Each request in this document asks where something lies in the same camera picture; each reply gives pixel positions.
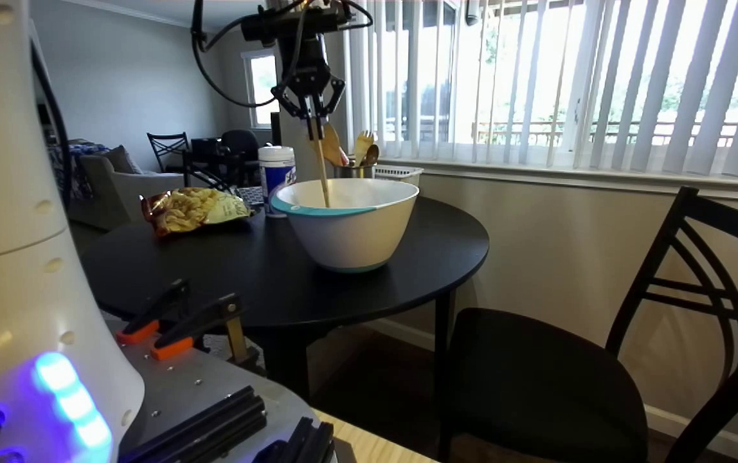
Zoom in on small bright window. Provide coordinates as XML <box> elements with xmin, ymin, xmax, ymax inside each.
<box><xmin>243</xmin><ymin>50</ymin><xmax>284</xmax><ymax>131</ymax></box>

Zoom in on white canister blue label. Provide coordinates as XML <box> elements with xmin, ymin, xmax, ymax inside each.
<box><xmin>258</xmin><ymin>141</ymin><xmax>298</xmax><ymax>222</ymax></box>

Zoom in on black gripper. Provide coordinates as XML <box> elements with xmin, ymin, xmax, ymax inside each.
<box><xmin>274</xmin><ymin>37</ymin><xmax>348</xmax><ymax>125</ymax></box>

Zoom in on white bowl teal rim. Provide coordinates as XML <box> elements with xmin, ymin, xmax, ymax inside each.
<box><xmin>267</xmin><ymin>175</ymin><xmax>422</xmax><ymax>276</ymax></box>

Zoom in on black metal chair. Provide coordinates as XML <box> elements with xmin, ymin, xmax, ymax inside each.
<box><xmin>441</xmin><ymin>185</ymin><xmax>738</xmax><ymax>463</ymax></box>

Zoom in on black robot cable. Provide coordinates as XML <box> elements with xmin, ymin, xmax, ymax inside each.
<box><xmin>28</xmin><ymin>37</ymin><xmax>81</xmax><ymax>228</ymax></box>

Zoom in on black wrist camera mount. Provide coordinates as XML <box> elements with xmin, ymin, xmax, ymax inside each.
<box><xmin>243</xmin><ymin>2</ymin><xmax>302</xmax><ymax>46</ymax></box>

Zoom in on white vertical window blinds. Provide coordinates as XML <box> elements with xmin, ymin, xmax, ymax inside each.
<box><xmin>345</xmin><ymin>0</ymin><xmax>738</xmax><ymax>183</ymax></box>

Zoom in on round black table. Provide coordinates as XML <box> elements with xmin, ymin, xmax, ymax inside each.
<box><xmin>82</xmin><ymin>199</ymin><xmax>491</xmax><ymax>463</ymax></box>

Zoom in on black aluminium rail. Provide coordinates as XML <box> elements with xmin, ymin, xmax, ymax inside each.
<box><xmin>120</xmin><ymin>384</ymin><xmax>271</xmax><ymax>463</ymax></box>

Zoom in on dark office chair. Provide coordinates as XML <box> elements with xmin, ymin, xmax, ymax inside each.
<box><xmin>183</xmin><ymin>130</ymin><xmax>262</xmax><ymax>190</ymax></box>

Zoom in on black rail block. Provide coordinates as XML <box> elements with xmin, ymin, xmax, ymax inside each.
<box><xmin>249</xmin><ymin>415</ymin><xmax>338</xmax><ymax>463</ymax></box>

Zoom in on yellow snack bag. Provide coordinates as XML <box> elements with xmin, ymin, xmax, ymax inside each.
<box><xmin>143</xmin><ymin>185</ymin><xmax>258</xmax><ymax>239</ymax></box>

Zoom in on grey sofa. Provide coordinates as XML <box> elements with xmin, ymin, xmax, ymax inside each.
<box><xmin>67</xmin><ymin>139</ymin><xmax>185</xmax><ymax>231</ymax></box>

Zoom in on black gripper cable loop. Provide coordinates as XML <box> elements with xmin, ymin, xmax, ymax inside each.
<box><xmin>189</xmin><ymin>0</ymin><xmax>377</xmax><ymax>112</ymax></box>

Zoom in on white window sill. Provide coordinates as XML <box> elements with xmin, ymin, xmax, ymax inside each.
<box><xmin>379</xmin><ymin>157</ymin><xmax>738</xmax><ymax>207</ymax></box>

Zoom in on grey metal mounting plate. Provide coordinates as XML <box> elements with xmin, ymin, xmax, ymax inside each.
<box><xmin>120</xmin><ymin>316</ymin><xmax>320</xmax><ymax>463</ymax></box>

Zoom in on black lattice-back chair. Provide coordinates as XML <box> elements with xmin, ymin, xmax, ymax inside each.
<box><xmin>145</xmin><ymin>130</ymin><xmax>194</xmax><ymax>175</ymax></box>

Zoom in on wooden spoon in holder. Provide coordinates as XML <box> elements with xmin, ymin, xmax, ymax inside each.
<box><xmin>350</xmin><ymin>130</ymin><xmax>381</xmax><ymax>179</ymax></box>

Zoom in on dark utensil holder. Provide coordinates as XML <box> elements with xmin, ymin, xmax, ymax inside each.
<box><xmin>333</xmin><ymin>163</ymin><xmax>379</xmax><ymax>181</ymax></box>

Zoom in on wooden cooking stick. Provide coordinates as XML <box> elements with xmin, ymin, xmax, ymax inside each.
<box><xmin>312</xmin><ymin>113</ymin><xmax>336</xmax><ymax>212</ymax></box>

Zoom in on black clamp orange tip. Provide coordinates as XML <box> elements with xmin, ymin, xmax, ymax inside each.
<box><xmin>149</xmin><ymin>292</ymin><xmax>249</xmax><ymax>365</ymax></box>
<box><xmin>117</xmin><ymin>279</ymin><xmax>194</xmax><ymax>347</ymax></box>

